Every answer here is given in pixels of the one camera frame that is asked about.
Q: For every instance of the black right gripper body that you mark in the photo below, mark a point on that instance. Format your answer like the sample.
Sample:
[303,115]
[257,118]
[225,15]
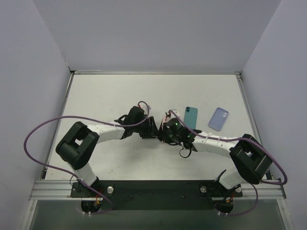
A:
[165,135]

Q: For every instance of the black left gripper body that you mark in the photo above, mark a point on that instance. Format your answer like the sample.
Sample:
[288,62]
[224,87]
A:
[148,128]

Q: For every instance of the teal phone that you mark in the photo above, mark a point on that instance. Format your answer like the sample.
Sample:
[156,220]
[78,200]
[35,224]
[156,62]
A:
[190,117]

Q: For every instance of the lavender phone case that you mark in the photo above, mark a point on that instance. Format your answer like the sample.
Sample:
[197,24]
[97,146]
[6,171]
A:
[218,119]

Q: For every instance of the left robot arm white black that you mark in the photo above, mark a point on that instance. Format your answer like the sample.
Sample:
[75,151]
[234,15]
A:
[78,144]

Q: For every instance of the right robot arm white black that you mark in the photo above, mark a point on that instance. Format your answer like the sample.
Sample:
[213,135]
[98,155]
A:
[249,159]

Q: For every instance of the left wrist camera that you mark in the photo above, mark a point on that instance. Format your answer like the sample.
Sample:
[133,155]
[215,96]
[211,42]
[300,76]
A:
[146,108]

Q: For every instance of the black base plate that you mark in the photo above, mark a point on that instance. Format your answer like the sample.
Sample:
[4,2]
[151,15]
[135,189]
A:
[151,195]

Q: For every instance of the aluminium table frame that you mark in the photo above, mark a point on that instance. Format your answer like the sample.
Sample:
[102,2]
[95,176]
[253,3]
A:
[55,210]

